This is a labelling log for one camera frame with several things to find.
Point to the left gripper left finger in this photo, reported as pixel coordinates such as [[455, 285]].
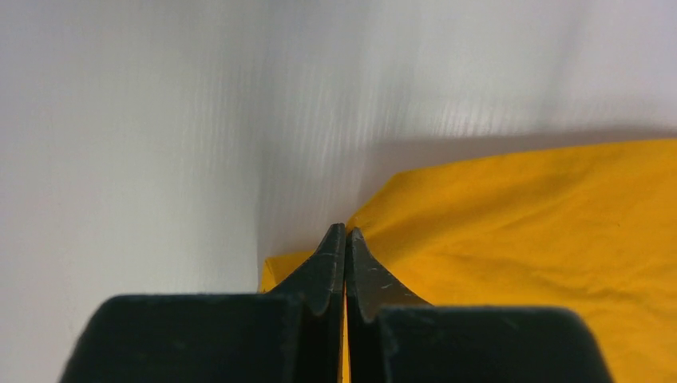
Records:
[[292, 333]]

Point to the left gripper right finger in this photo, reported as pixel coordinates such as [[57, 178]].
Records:
[[396, 336]]

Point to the orange t shirt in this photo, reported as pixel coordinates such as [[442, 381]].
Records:
[[591, 228]]

